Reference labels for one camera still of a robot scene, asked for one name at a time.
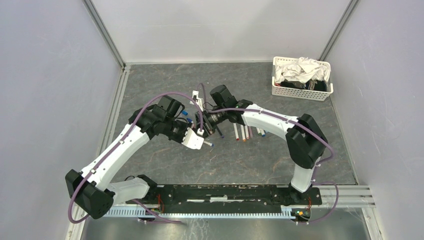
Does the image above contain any large blue white marker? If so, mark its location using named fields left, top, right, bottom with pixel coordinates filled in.
left=259, top=128, right=266, bottom=137

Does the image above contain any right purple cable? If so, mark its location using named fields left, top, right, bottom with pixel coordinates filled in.
left=197, top=82, right=339, bottom=225

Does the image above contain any white cable duct strip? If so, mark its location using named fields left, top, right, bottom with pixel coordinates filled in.
left=104, top=206, right=295, bottom=220

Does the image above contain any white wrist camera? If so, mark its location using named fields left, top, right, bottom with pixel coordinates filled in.
left=181, top=128, right=204, bottom=150
left=192, top=90, right=204, bottom=108

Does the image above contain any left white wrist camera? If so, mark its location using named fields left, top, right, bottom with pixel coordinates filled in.
left=181, top=128, right=204, bottom=150

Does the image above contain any aluminium frame rail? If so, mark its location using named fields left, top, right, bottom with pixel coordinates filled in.
left=75, top=185, right=376, bottom=209

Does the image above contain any beige capped marker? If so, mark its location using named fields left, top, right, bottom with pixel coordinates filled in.
left=244, top=125, right=250, bottom=140

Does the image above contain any white cloth in basket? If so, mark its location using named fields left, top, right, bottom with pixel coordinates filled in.
left=273, top=56, right=331, bottom=84

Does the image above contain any dark blue capped marker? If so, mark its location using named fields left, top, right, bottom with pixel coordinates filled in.
left=203, top=141, right=214, bottom=147

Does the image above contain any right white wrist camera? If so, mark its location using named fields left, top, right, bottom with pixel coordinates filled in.
left=192, top=90, right=204, bottom=108

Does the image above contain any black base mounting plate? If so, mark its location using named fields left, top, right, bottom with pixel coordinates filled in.
left=138, top=184, right=323, bottom=214

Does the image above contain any pink thin pen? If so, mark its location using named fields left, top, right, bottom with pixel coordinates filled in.
left=248, top=126, right=253, bottom=138

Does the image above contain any black cloth in basket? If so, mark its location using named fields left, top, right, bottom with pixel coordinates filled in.
left=279, top=80, right=327, bottom=92

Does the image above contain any orange capped marker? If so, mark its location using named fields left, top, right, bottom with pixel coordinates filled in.
left=240, top=125, right=247, bottom=142

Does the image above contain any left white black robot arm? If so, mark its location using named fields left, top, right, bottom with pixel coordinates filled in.
left=65, top=102, right=205, bottom=224

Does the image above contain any white plastic basket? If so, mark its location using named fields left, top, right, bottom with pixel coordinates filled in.
left=271, top=66, right=334, bottom=101

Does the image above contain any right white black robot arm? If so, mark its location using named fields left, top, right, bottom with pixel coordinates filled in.
left=192, top=84, right=331, bottom=204

